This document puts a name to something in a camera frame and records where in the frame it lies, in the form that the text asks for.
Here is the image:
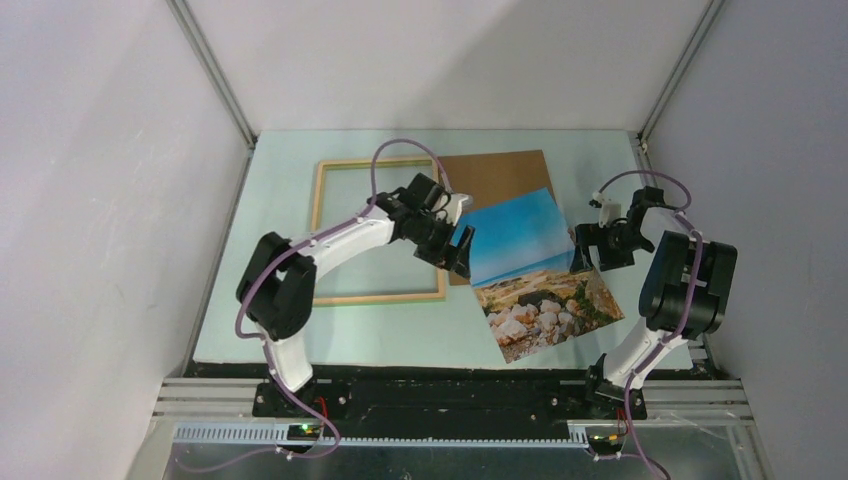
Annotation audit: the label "aluminium frame rails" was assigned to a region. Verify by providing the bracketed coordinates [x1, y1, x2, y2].
[129, 378, 773, 479]

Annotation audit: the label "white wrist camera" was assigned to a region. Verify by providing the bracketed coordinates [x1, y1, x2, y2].
[433, 192, 473, 225]
[589, 191, 626, 228]

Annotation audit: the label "brown backing board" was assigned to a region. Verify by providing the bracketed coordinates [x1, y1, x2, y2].
[442, 150, 572, 286]

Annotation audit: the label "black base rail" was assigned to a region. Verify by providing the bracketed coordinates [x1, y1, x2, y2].
[252, 365, 647, 442]

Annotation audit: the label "wooden picture frame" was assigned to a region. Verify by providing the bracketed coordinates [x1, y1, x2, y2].
[310, 155, 447, 306]

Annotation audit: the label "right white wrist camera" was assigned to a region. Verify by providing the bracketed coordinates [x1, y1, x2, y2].
[589, 191, 626, 228]

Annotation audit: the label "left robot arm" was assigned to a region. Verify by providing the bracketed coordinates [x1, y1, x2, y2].
[235, 174, 474, 417]

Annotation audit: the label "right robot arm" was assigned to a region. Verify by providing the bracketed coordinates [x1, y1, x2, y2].
[570, 186, 738, 418]

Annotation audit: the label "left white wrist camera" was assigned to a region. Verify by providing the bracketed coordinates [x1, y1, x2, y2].
[433, 192, 473, 225]

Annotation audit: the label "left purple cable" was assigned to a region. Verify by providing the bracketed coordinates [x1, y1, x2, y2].
[173, 138, 455, 475]

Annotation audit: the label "seaside landscape photo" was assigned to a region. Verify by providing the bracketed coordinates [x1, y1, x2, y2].
[461, 188, 625, 363]

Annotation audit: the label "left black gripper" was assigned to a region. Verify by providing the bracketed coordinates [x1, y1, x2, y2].
[410, 213, 474, 281]

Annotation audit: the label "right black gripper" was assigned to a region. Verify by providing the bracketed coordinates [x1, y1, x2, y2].
[570, 221, 652, 274]

